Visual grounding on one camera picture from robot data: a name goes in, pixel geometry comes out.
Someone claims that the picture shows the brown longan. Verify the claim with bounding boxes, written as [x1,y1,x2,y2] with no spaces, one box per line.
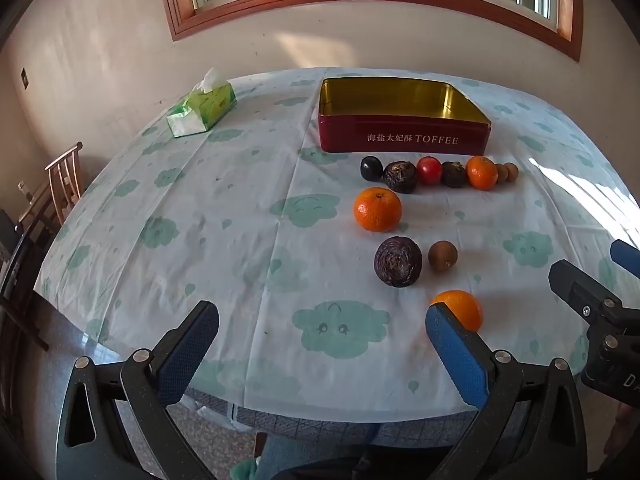
[504,162,520,182]
[496,164,509,183]

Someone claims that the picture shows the green tissue box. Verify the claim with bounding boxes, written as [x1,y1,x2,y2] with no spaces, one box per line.
[166,68,236,139]

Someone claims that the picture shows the cloud print tablecloth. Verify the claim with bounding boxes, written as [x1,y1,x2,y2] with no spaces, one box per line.
[36,68,639,422]

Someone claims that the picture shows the small orange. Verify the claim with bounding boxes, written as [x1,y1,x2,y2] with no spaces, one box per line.
[465,156,498,191]

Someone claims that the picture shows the dark plum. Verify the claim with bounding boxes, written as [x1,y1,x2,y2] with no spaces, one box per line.
[360,156,384,182]

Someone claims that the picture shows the person right hand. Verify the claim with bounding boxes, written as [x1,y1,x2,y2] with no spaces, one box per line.
[603,403,639,462]

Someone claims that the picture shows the large dark purple fruit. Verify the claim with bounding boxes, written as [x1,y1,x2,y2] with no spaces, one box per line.
[373,236,423,288]

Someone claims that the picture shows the brown kiwi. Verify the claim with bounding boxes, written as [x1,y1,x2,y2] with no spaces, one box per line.
[427,240,458,273]

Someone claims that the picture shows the dark wrinkled fruit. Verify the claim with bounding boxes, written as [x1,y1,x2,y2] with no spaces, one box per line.
[440,162,469,188]
[383,160,419,194]

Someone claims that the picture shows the red gold toffee tin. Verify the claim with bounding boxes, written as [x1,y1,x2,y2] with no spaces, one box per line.
[318,76,492,155]

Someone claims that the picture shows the wall switch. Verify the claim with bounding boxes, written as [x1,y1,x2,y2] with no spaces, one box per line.
[21,68,29,90]

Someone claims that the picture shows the large orange mandarin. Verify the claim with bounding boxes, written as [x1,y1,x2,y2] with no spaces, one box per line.
[352,188,402,232]

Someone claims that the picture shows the red tomato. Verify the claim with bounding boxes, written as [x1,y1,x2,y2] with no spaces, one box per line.
[416,156,442,186]

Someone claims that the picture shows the wooden chair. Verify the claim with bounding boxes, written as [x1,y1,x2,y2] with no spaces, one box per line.
[46,141,85,226]

